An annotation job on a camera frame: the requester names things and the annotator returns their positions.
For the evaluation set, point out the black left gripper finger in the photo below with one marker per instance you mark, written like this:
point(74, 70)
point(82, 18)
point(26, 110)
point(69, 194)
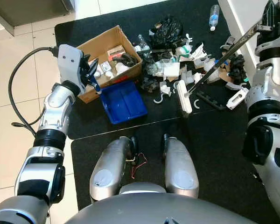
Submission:
point(91, 80)
point(94, 67)

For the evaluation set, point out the blue plastic dustpan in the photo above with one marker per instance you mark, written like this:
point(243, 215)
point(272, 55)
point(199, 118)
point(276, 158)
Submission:
point(123, 102)

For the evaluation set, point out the broom with white head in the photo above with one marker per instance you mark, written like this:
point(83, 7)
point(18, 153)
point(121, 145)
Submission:
point(184, 98)

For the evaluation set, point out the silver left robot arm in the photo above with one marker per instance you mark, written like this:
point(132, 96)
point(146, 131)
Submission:
point(42, 140)

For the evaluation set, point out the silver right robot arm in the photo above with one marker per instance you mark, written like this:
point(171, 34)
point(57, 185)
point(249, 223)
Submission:
point(270, 140)

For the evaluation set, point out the large black floor mat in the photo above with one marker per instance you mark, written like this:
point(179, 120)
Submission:
point(200, 122)

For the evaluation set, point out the brown cardboard box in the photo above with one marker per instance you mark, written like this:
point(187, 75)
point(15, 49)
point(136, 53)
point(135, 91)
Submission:
point(91, 46)

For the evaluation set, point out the black glove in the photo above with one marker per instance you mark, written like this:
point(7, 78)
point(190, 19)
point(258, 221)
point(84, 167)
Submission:
point(123, 59)

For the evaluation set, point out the small clear glass bottle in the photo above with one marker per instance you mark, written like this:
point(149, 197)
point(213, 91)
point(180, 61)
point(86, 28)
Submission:
point(143, 43)

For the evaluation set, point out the clear plastic water bottle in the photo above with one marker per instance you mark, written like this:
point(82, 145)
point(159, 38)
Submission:
point(214, 16)

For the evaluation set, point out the white plastic hook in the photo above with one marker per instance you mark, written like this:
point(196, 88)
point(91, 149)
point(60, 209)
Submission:
point(161, 99)

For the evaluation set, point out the white paper packet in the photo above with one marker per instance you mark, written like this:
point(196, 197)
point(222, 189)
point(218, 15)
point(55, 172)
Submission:
point(171, 70)

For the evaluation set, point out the grey cabinet base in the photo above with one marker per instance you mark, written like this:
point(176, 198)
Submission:
point(30, 11)

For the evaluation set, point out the crumpled black plastic bag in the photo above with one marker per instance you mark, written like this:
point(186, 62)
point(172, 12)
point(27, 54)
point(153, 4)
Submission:
point(167, 30)

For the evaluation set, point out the white plastic housing part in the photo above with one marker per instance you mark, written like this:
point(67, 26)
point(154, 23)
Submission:
point(237, 98)

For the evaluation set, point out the silver left robot leg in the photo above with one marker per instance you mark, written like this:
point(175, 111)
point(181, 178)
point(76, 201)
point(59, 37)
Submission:
point(109, 168)

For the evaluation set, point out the silver robot leg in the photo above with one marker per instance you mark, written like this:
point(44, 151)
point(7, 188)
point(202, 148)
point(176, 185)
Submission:
point(179, 168)
point(109, 168)

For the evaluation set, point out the silver right robot leg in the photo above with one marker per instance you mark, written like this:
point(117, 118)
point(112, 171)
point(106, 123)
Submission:
point(179, 168)

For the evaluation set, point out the grey robot torso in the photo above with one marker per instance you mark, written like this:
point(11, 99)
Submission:
point(154, 211)

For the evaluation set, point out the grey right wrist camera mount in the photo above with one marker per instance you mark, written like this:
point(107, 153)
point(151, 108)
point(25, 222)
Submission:
point(270, 42)

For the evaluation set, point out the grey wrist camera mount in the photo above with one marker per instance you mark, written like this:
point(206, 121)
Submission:
point(270, 42)
point(69, 60)

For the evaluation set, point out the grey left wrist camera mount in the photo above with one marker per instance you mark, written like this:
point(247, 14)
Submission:
point(69, 60)

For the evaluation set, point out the black plastic bracket strip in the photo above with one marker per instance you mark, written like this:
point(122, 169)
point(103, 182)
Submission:
point(211, 101)

